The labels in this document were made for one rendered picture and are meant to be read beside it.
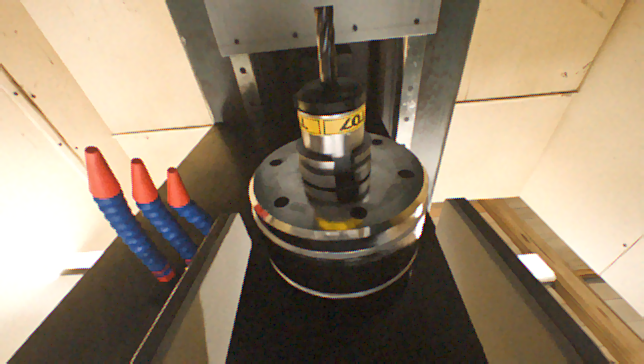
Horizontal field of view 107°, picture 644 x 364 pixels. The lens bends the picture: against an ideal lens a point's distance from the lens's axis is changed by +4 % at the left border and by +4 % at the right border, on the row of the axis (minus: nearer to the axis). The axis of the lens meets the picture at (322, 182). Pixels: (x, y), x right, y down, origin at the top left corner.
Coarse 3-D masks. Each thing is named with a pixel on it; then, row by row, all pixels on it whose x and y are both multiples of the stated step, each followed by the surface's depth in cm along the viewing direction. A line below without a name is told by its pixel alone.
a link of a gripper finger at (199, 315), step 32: (224, 224) 9; (224, 256) 8; (192, 288) 7; (224, 288) 8; (160, 320) 6; (192, 320) 6; (224, 320) 8; (160, 352) 5; (192, 352) 6; (224, 352) 8
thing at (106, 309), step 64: (256, 128) 60; (384, 128) 53; (192, 192) 41; (128, 256) 31; (256, 256) 29; (64, 320) 25; (128, 320) 24; (256, 320) 23; (320, 320) 23; (384, 320) 22; (448, 320) 22
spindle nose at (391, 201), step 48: (288, 144) 26; (384, 144) 24; (288, 192) 19; (336, 192) 19; (384, 192) 18; (288, 240) 17; (336, 240) 15; (384, 240) 16; (288, 288) 22; (336, 288) 19; (384, 288) 20
